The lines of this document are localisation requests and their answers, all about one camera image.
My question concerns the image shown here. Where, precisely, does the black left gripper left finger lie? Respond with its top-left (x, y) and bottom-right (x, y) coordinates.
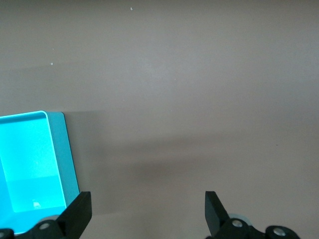
top-left (0, 191), bottom-right (93, 239)

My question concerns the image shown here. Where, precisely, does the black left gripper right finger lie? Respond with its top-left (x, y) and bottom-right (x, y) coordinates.
top-left (205, 190), bottom-right (299, 239)

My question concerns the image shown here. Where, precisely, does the teal plastic bin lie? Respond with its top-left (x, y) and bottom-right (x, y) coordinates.
top-left (0, 110), bottom-right (81, 236)

